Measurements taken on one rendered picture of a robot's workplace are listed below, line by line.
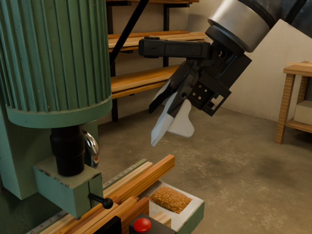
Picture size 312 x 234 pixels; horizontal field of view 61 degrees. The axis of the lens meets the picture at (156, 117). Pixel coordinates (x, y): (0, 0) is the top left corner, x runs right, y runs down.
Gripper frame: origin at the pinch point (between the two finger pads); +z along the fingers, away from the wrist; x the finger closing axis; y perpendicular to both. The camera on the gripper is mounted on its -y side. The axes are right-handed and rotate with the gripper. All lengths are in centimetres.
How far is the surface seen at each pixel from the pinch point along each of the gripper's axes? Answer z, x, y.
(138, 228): 13.0, -9.4, 7.1
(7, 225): 42.8, 7.1, -11.0
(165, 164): 15.8, 25.2, 18.6
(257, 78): -39, 302, 163
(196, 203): 14.7, 11.3, 26.1
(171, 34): -17, 302, 33
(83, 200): 18.4, -2.8, -1.8
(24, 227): 44.1, 9.9, -7.3
